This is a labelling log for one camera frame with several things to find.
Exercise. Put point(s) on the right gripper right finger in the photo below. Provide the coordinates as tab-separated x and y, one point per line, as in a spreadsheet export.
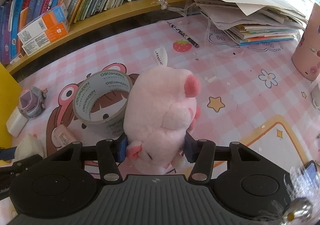
201	153

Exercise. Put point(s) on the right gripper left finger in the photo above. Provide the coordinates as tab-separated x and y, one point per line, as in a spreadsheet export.
110	152

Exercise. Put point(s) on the pink correction tape case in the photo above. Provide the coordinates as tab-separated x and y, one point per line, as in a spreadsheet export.
61	137

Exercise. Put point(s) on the clear packing tape roll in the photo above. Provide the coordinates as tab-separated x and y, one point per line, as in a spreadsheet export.
101	100

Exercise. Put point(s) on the pink plush pig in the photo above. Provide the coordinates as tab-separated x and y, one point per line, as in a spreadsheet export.
161	109

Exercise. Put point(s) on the white power adapter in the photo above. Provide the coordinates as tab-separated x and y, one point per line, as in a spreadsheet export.
16	122

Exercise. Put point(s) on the grey purple toy car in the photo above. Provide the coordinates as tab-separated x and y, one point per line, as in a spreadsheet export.
32	101

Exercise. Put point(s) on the white squishy foam block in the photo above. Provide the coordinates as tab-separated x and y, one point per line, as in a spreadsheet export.
29	146

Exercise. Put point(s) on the yellow cardboard box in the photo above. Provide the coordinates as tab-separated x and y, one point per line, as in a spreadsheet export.
10	91

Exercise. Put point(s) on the black pencil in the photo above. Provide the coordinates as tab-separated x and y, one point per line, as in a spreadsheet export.
188	38

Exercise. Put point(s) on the lower orange toothpaste box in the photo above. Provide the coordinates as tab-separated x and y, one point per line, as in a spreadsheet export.
45	37

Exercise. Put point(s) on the orange toothpaste box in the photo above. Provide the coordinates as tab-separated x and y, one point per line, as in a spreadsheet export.
45	37
52	23

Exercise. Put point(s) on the pink patterned cup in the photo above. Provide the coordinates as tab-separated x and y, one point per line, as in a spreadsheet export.
306	56

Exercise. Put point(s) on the upper orange toothpaste box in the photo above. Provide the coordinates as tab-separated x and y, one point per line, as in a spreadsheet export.
52	23

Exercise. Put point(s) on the stack of papers and books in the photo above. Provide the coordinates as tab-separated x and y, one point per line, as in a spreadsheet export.
248	22

